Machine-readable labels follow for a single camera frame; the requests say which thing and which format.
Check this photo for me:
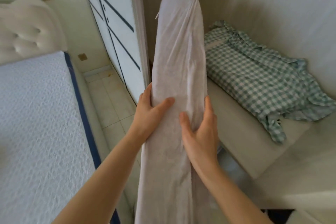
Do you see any person's right hand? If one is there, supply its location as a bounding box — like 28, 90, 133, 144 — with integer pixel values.
179, 96, 220, 172

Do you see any person's left hand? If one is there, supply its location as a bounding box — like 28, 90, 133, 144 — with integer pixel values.
131, 83, 175, 144

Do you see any long white pillow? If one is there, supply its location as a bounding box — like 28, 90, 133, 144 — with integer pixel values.
135, 0, 209, 224

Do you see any person's left forearm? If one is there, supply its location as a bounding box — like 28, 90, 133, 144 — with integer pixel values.
53, 129, 147, 224

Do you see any person's right forearm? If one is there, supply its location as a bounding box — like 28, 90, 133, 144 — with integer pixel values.
192, 159, 274, 224

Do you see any white cushioned bench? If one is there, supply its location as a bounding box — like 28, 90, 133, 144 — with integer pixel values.
207, 81, 336, 224

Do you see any green checkered bedding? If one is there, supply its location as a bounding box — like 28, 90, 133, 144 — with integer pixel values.
204, 20, 336, 145

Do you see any white wardrobe with dark lines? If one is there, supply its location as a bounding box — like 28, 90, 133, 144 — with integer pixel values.
76, 0, 151, 107

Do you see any white quilted mattress blue edge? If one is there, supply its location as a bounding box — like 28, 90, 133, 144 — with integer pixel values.
0, 51, 121, 224

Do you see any dark object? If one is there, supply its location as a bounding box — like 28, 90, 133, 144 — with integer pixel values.
260, 209, 295, 224

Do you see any white tufted headboard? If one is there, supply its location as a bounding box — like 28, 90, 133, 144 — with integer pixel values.
0, 0, 68, 66

